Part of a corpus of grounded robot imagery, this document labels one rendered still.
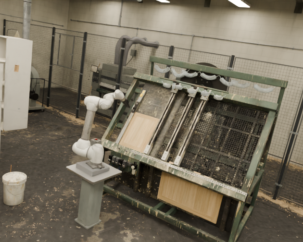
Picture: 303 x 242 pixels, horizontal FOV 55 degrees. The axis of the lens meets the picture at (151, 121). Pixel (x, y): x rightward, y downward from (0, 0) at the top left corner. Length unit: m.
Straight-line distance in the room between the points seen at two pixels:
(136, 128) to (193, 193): 1.23
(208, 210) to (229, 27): 5.96
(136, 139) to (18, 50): 3.79
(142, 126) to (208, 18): 5.56
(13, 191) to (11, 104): 3.22
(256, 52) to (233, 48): 0.66
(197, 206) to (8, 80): 4.83
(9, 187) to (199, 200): 2.52
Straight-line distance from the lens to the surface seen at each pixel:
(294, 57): 8.29
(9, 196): 4.37
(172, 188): 4.19
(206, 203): 4.05
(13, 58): 7.00
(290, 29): 8.39
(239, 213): 3.71
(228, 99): 4.08
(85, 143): 3.64
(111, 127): 4.45
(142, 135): 4.20
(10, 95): 7.11
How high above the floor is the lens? 2.33
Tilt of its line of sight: 14 degrees down
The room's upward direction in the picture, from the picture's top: 10 degrees clockwise
